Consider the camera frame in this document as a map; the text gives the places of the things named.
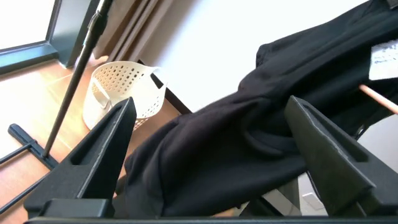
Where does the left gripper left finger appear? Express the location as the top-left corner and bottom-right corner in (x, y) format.
(24, 96), (137, 218)

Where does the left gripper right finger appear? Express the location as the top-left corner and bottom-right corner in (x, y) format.
(284, 95), (398, 218)

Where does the pink clothes hanger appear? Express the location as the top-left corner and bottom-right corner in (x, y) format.
(358, 84), (398, 115)

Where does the black short-sleeved shirt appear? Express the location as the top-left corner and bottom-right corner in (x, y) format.
(113, 0), (398, 218)

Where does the white laundry basket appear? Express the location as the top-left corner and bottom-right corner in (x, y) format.
(82, 60), (169, 131)

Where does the black clothes rack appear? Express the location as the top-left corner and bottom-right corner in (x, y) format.
(0, 0), (115, 215)

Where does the window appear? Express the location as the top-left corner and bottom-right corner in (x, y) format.
(0, 0), (101, 76)

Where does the beige curtain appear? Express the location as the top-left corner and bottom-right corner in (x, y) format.
(92, 0), (175, 63)

